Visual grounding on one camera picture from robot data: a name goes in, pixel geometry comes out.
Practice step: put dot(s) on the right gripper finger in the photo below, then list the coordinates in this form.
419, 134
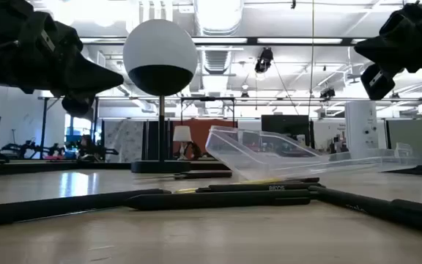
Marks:
379, 51
377, 82

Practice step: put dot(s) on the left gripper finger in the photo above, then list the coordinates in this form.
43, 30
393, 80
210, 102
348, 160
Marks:
93, 78
77, 106

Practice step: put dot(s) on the black pen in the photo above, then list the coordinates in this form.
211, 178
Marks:
68, 205
379, 209
302, 180
214, 199

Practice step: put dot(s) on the clear plastic supply box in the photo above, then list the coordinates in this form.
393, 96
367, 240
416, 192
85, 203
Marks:
240, 161

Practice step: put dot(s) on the black metal stand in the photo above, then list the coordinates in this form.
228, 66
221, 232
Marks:
44, 128

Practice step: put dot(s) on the black background robot rig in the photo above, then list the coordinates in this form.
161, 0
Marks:
86, 148

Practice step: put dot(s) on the white round column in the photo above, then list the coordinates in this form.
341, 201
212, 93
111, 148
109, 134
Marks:
361, 128

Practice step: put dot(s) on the green partition panel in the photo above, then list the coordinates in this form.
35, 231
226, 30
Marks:
412, 135

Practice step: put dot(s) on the white globe lamp black base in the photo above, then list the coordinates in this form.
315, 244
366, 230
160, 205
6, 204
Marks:
159, 44

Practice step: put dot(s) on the black monitor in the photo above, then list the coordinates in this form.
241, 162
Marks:
286, 126

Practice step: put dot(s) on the white shade table lamp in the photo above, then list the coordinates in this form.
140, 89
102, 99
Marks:
182, 133

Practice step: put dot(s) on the black overhead crossbar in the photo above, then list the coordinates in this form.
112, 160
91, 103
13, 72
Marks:
251, 41

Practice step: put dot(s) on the orange partition panel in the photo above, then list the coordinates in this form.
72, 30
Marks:
211, 135

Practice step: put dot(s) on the black ceiling camera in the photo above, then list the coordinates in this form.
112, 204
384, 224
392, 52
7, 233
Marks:
327, 93
264, 60

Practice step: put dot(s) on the black aluminium table frame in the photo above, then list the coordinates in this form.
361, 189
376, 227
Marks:
50, 168

